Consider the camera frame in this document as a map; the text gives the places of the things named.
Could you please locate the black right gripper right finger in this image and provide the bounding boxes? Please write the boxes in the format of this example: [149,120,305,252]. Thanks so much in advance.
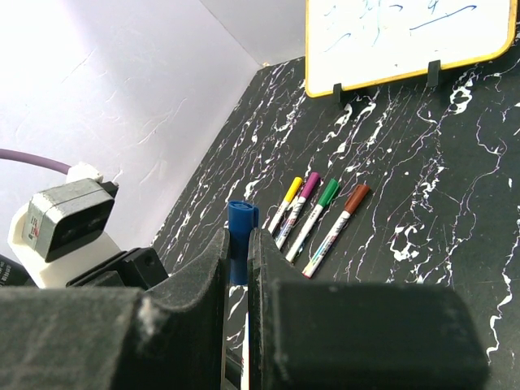
[248,229,490,389]

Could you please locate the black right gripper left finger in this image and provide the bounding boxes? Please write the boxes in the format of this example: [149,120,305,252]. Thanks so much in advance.
[1,228,230,389]

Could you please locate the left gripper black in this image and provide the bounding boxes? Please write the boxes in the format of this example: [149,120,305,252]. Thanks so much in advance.
[0,247,168,289]

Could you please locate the white pen green end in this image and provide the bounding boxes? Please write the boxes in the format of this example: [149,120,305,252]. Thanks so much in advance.
[285,203,324,262]

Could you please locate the white pen magenta end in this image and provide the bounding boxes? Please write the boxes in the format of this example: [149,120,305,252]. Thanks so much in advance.
[275,196,306,249]

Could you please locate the white pen red end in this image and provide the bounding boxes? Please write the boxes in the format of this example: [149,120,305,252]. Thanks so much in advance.
[302,210,351,278]

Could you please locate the blue pen cap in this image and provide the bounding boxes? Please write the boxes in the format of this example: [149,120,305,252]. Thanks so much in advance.
[227,201,259,285]

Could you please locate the white pen yellow end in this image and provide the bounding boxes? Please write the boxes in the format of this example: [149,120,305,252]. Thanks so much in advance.
[267,200,290,234]

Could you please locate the magenta pen cap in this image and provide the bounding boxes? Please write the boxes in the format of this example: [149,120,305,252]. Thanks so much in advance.
[300,171,320,199]

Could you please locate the green pen cap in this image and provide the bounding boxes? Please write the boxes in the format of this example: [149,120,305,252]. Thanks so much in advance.
[318,179,340,207]

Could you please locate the white pen blue end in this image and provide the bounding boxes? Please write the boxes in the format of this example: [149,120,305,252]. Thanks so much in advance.
[240,313,249,390]

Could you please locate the yellow pen cap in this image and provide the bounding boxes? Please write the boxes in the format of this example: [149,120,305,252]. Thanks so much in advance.
[284,176,303,204]

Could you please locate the orange red pen cap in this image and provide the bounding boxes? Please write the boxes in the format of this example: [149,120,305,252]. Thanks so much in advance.
[344,184,370,215]

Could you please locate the black whiteboard stand foot left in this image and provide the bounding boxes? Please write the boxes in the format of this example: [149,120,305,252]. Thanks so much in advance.
[332,83,345,110]

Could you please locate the black whiteboard stand foot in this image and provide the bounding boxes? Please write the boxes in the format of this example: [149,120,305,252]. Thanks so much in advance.
[427,59,441,88]
[332,83,345,110]

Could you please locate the black whiteboard stand foot right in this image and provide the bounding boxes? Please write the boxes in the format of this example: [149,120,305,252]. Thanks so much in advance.
[427,59,441,88]

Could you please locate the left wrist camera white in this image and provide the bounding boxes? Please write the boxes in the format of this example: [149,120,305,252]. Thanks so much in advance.
[7,162,121,288]

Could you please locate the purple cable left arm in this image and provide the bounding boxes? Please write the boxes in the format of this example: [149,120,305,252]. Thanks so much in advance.
[0,148,72,176]

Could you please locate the whiteboard with yellow frame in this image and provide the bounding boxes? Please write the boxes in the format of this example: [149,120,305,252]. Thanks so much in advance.
[305,1,518,98]

